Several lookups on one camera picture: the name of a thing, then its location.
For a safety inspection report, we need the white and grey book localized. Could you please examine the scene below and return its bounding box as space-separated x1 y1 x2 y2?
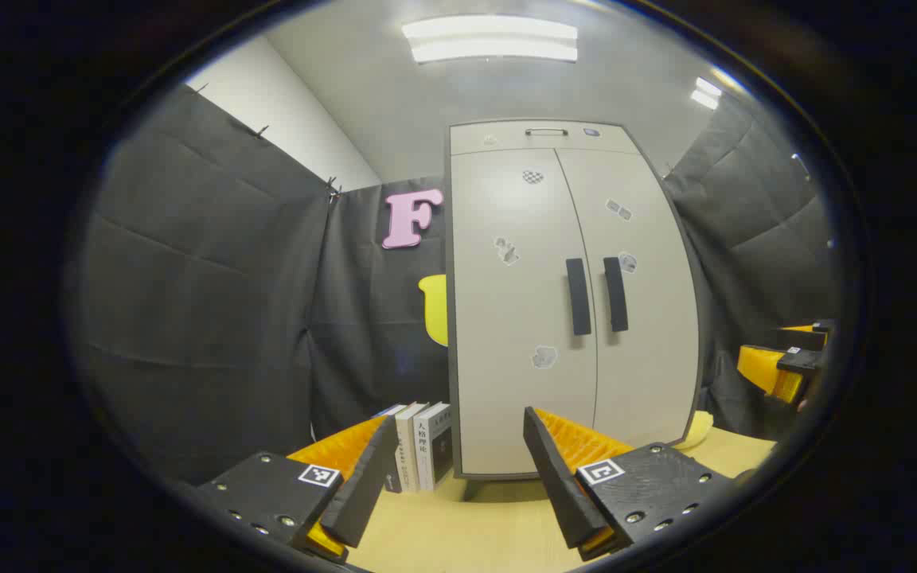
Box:
414 402 454 491

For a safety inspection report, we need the long ceiling light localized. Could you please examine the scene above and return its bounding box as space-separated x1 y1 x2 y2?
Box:
403 16 579 64

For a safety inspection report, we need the grey double-door shoe cabinet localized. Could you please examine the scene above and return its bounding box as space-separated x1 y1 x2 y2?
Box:
444 119 704 481

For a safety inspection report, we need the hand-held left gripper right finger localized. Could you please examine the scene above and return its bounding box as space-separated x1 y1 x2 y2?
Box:
522 406 738 562

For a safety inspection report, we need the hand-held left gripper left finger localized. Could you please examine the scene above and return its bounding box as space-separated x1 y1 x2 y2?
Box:
192 414 400 564

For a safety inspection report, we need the black door handle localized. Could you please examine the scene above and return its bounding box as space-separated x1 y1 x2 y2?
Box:
603 256 630 333
565 257 592 337

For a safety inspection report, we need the small ceiling light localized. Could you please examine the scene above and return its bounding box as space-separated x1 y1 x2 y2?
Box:
689 77 724 111

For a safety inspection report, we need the black backdrop cloth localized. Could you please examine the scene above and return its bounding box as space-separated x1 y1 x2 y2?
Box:
68 84 837 486

